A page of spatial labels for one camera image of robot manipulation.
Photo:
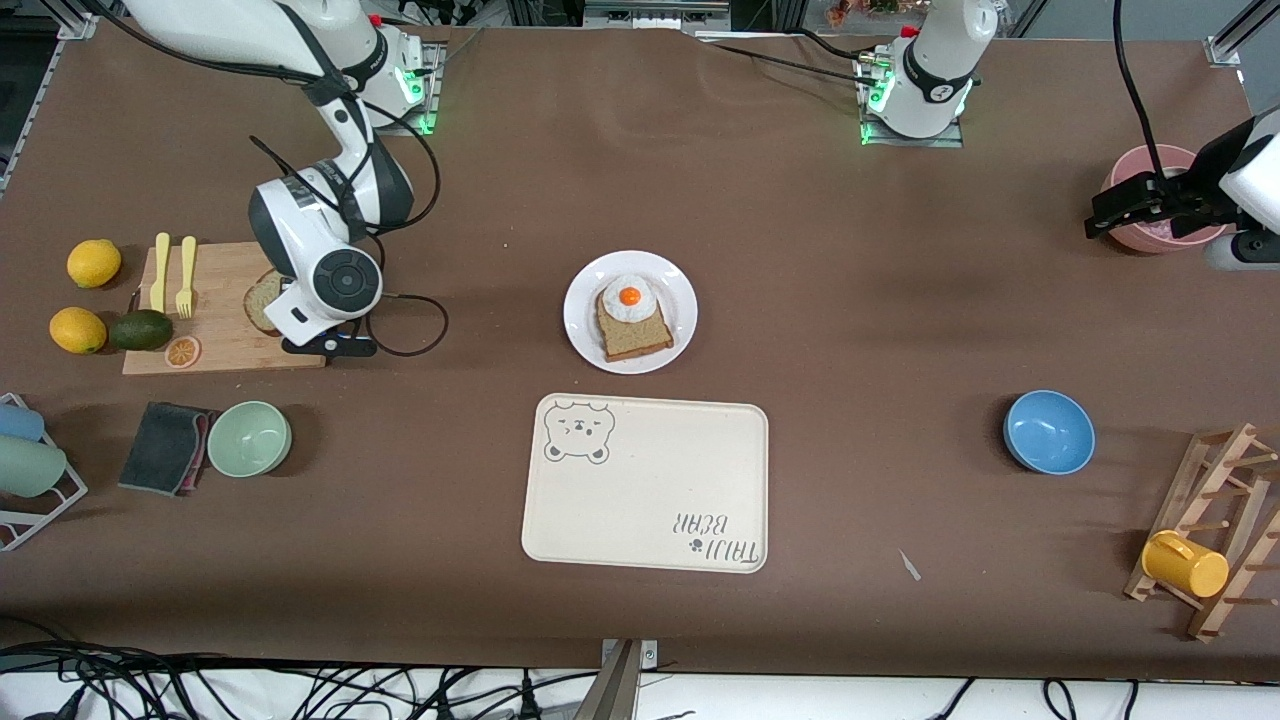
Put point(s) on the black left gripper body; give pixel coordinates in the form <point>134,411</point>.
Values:
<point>1192,192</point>

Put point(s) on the white round plate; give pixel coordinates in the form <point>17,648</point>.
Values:
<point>580,320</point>

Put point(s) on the brown bread slice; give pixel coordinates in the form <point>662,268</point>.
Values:
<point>635,338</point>
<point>262,300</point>

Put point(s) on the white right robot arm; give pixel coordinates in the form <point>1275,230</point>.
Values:
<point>300,230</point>

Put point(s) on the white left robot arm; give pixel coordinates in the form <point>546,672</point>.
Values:
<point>930,70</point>

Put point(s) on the pink ribbed bowl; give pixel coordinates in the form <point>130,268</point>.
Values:
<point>1140,160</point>

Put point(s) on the blue bowl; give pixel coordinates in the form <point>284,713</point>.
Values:
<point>1050,432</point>

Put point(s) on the wooden cup drying rack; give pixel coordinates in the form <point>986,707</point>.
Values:
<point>1230,480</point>

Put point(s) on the yellow mug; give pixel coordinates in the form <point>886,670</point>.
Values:
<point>1185,565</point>

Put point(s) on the small white paper scrap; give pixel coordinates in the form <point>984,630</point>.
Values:
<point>910,566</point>

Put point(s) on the fried egg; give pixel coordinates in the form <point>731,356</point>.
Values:
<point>628,297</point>

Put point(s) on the grey metal box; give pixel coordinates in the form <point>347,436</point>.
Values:
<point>655,14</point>

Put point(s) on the cream bear print tray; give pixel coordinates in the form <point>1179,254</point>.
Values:
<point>640,500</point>

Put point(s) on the pale green bowl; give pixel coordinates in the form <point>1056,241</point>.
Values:
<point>249,438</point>

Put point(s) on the wooden cutting board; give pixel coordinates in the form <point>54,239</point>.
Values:
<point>225,310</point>

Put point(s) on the yellow plastic fork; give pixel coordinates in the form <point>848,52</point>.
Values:
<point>186,270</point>

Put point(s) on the orange fruit slice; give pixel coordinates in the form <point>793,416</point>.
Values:
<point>182,352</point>

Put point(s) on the pink folded cloth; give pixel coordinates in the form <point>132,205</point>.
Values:
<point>198,470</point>

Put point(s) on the yellow plastic knife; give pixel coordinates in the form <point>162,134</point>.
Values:
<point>160,270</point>

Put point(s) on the green avocado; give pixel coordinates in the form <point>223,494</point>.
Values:
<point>140,330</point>

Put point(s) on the dark grey folded cloth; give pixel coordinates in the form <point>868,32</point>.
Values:
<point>160,445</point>

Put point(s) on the yellow lemon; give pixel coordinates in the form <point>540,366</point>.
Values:
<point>93,263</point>
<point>77,330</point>

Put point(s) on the light blue cup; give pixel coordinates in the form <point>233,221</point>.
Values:
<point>18,422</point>

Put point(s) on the aluminium frame profile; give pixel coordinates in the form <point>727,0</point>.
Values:
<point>1222,50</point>
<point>78,27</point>

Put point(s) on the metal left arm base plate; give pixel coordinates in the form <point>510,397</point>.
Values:
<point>915,143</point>

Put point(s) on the metal table edge bracket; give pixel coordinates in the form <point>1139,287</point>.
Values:
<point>615,690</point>

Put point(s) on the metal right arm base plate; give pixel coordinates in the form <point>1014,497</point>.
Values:
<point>432,100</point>

